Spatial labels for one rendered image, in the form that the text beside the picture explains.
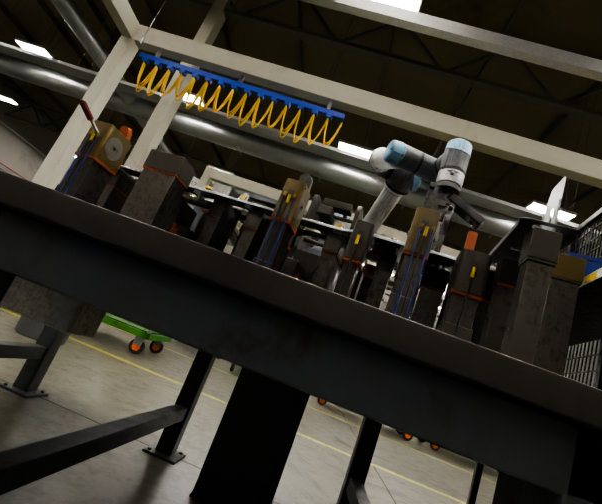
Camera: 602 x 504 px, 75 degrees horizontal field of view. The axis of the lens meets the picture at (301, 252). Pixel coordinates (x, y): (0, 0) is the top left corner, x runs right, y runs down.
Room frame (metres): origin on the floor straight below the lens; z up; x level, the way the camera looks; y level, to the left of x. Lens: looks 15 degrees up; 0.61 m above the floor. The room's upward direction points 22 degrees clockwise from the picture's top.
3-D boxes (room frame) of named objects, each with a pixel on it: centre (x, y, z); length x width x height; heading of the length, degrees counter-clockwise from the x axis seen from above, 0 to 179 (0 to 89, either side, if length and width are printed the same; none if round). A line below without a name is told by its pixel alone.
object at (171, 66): (3.89, 1.33, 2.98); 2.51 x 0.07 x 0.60; 82
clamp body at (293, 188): (1.00, 0.07, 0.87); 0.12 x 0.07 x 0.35; 164
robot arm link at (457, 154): (1.03, -0.33, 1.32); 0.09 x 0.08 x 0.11; 6
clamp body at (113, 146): (1.17, 0.70, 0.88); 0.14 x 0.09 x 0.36; 164
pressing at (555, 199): (0.99, -0.62, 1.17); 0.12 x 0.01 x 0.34; 164
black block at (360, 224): (0.95, -0.13, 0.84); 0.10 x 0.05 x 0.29; 164
